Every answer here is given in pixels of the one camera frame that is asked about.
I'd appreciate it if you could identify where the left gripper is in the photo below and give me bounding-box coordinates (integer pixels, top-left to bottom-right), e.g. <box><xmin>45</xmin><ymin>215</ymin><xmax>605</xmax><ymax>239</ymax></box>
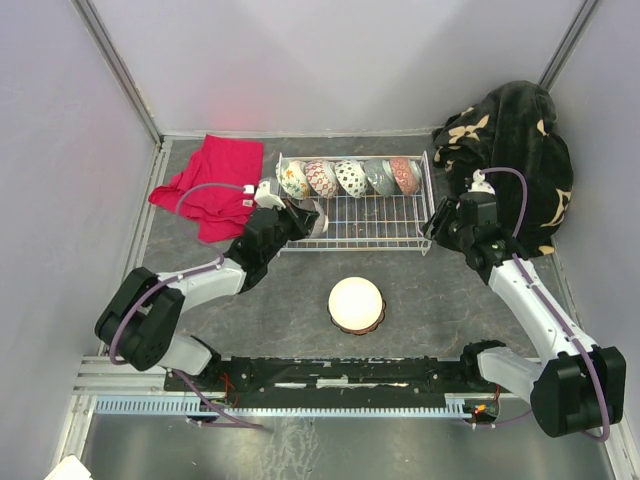
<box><xmin>262</xmin><ymin>197</ymin><xmax>320</xmax><ymax>262</ymax></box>

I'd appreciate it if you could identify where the purple striped bowl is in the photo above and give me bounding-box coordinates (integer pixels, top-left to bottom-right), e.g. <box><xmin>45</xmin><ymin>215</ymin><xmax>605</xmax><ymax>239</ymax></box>
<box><xmin>298</xmin><ymin>198</ymin><xmax>329</xmax><ymax>239</ymax></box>

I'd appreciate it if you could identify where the white wire dish rack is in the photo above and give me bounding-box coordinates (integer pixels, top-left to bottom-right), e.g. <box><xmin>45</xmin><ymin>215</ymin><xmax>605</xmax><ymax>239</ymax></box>
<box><xmin>284</xmin><ymin>153</ymin><xmax>435</xmax><ymax>255</ymax></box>

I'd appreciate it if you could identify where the floral orange green bowl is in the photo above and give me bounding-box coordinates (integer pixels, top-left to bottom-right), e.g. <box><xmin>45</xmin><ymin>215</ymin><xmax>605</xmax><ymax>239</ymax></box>
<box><xmin>276</xmin><ymin>158</ymin><xmax>311</xmax><ymax>200</ymax></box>

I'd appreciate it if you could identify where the blue triangle pattern bowl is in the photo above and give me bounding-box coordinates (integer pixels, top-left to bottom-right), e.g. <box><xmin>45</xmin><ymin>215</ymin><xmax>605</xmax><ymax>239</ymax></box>
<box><xmin>305</xmin><ymin>159</ymin><xmax>339</xmax><ymax>199</ymax></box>

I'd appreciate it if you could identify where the red rimmed bowl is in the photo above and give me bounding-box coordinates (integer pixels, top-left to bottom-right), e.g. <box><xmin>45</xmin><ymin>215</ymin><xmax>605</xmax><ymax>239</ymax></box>
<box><xmin>334</xmin><ymin>160</ymin><xmax>368</xmax><ymax>198</ymax></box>

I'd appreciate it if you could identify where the grey hexagon pattern bowl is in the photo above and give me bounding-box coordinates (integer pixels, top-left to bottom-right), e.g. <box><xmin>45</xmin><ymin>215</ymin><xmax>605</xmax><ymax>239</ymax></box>
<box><xmin>364</xmin><ymin>158</ymin><xmax>396</xmax><ymax>197</ymax></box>

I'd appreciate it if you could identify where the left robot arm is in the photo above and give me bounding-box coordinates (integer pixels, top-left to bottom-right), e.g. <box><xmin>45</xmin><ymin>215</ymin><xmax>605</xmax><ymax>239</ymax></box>
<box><xmin>95</xmin><ymin>199</ymin><xmax>327</xmax><ymax>390</ymax></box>

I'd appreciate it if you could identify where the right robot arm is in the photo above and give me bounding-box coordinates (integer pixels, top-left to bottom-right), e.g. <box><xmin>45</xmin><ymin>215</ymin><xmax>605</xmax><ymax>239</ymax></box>
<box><xmin>422</xmin><ymin>192</ymin><xmax>626</xmax><ymax>442</ymax></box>

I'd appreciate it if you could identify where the red folded t-shirt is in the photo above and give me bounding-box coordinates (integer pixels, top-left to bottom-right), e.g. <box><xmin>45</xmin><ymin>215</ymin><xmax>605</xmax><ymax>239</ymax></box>
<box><xmin>148</xmin><ymin>135</ymin><xmax>264</xmax><ymax>243</ymax></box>

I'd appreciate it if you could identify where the black floral blanket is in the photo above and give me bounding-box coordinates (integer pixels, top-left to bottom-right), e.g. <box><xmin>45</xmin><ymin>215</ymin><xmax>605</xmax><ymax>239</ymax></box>
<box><xmin>432</xmin><ymin>80</ymin><xmax>574</xmax><ymax>257</ymax></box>

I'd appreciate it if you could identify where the white paper corner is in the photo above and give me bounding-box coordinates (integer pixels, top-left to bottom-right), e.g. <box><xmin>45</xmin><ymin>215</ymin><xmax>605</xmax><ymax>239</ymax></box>
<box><xmin>45</xmin><ymin>455</ymin><xmax>92</xmax><ymax>480</ymax></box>

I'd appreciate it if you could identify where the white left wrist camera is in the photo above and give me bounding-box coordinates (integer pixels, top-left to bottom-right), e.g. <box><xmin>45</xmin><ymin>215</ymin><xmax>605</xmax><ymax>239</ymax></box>
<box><xmin>242</xmin><ymin>177</ymin><xmax>286</xmax><ymax>209</ymax></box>

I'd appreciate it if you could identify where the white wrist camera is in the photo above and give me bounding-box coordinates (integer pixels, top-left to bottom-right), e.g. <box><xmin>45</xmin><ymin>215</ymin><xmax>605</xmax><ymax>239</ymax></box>
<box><xmin>242</xmin><ymin>177</ymin><xmax>286</xmax><ymax>209</ymax></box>
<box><xmin>467</xmin><ymin>169</ymin><xmax>496</xmax><ymax>196</ymax></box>

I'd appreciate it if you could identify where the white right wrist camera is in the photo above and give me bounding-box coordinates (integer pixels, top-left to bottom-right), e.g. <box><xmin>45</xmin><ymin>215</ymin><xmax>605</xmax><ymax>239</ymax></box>
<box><xmin>467</xmin><ymin>169</ymin><xmax>496</xmax><ymax>196</ymax></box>

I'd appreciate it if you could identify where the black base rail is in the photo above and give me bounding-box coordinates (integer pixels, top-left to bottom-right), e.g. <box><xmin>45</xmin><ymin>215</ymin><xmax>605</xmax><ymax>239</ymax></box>
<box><xmin>191</xmin><ymin>357</ymin><xmax>513</xmax><ymax>412</ymax></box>

